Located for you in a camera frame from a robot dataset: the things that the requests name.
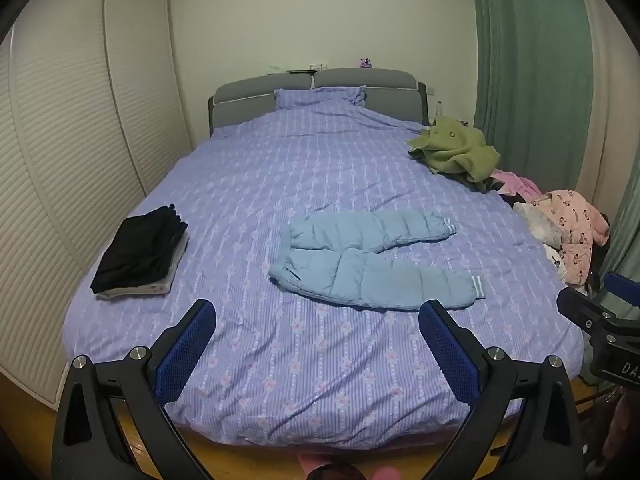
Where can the pink printed jacket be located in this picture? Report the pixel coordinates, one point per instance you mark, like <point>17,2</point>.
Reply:
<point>575,225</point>

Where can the black folded pants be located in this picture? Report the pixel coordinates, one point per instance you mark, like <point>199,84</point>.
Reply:
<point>137,250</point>

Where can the small purple toy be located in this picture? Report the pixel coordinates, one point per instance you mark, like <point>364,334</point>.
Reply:
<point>366,62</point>

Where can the green curtain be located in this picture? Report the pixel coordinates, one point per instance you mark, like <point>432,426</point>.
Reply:
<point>530,60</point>

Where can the clear plastic bottle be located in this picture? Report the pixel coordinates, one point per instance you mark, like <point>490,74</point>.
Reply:
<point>440,108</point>

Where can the white louvered wardrobe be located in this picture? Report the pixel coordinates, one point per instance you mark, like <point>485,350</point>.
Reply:
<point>75,135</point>

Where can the plain pink garment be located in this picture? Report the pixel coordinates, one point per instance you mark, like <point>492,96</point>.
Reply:
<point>517,184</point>

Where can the purple patterned pillow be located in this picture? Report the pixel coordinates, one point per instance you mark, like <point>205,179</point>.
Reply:
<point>320,96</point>

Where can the white grey garment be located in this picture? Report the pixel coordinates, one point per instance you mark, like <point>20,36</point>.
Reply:
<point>540,222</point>

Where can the olive green jacket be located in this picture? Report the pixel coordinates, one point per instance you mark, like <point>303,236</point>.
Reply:
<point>452,152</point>

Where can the person's right forearm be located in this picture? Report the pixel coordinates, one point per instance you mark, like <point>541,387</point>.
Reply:
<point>617,430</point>

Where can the purple patterned duvet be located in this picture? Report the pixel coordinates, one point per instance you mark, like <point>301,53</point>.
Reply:
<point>310,160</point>

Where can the beige curtain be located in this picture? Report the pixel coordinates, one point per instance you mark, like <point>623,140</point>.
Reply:
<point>610,85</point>

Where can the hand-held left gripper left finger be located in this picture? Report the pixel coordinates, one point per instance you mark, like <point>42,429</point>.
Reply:
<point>185,352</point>

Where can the small white box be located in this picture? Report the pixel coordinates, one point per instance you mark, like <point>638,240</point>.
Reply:
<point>318,66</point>

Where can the grey upholstered headboard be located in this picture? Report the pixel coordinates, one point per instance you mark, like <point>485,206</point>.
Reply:
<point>240,97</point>

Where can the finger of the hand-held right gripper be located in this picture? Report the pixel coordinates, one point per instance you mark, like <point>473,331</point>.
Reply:
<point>622,287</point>
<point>582,307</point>

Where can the light blue padded pants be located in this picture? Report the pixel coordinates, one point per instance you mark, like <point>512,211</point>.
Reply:
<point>360,265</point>

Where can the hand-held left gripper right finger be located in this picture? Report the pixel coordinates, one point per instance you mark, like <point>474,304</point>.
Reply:
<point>447,355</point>

